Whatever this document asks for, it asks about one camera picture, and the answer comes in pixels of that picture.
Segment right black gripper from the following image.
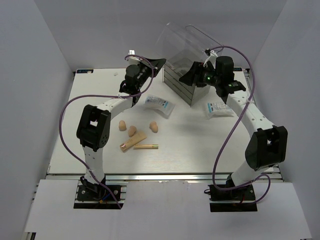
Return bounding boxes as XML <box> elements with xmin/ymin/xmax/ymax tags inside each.
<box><xmin>178</xmin><ymin>61</ymin><xmax>221</xmax><ymax>88</ymax></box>

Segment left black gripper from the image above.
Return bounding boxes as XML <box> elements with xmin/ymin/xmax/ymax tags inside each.
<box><xmin>135</xmin><ymin>56</ymin><xmax>166</xmax><ymax>90</ymax></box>

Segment clear acrylic organizer box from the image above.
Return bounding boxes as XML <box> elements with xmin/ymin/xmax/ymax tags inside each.
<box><xmin>155</xmin><ymin>22</ymin><xmax>221</xmax><ymax>106</ymax></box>

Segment cotton pad pack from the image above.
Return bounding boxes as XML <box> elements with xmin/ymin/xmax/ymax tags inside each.
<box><xmin>204</xmin><ymin>101</ymin><xmax>234</xmax><ymax>119</ymax></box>
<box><xmin>143</xmin><ymin>95</ymin><xmax>176</xmax><ymax>119</ymax></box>

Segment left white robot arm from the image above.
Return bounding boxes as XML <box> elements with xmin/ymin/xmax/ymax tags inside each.
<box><xmin>76</xmin><ymin>54</ymin><xmax>167</xmax><ymax>200</ymax></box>

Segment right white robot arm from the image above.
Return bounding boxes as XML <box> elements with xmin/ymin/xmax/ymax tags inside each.
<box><xmin>179</xmin><ymin>56</ymin><xmax>288</xmax><ymax>200</ymax></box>

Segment beige makeup sponge right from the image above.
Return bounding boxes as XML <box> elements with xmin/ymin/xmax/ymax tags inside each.
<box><xmin>149</xmin><ymin>121</ymin><xmax>159</xmax><ymax>133</ymax></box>

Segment beige makeup sponge middle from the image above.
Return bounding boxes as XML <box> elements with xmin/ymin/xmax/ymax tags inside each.
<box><xmin>127</xmin><ymin>125</ymin><xmax>137</xmax><ymax>138</ymax></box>

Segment beige makeup sponge upright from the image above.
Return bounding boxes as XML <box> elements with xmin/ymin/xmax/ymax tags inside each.
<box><xmin>118</xmin><ymin>120</ymin><xmax>127</xmax><ymax>131</ymax></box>

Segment beige foundation tube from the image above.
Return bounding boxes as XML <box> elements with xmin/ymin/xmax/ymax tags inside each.
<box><xmin>119</xmin><ymin>131</ymin><xmax>147</xmax><ymax>152</ymax></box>

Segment gold slim concealer stick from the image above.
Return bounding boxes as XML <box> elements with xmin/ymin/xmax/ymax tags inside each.
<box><xmin>133</xmin><ymin>144</ymin><xmax>159</xmax><ymax>150</ymax></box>

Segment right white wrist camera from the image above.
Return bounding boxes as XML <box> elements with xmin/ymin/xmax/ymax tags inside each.
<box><xmin>203</xmin><ymin>49</ymin><xmax>218</xmax><ymax>67</ymax></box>

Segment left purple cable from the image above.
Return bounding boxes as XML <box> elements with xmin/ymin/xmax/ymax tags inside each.
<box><xmin>59</xmin><ymin>55</ymin><xmax>154</xmax><ymax>210</ymax></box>

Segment purple cable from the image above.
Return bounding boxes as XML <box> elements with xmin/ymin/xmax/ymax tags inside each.
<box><xmin>204</xmin><ymin>45</ymin><xmax>272</xmax><ymax>207</ymax></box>
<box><xmin>59</xmin><ymin>55</ymin><xmax>154</xmax><ymax>210</ymax></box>

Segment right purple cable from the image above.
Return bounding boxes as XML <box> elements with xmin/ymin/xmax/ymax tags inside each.
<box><xmin>204</xmin><ymin>45</ymin><xmax>272</xmax><ymax>207</ymax></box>

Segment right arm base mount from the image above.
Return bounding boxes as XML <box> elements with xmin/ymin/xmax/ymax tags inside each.
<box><xmin>203</xmin><ymin>184</ymin><xmax>258</xmax><ymax>213</ymax></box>

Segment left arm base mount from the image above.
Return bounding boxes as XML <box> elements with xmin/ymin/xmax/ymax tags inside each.
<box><xmin>73</xmin><ymin>176</ymin><xmax>127</xmax><ymax>210</ymax></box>

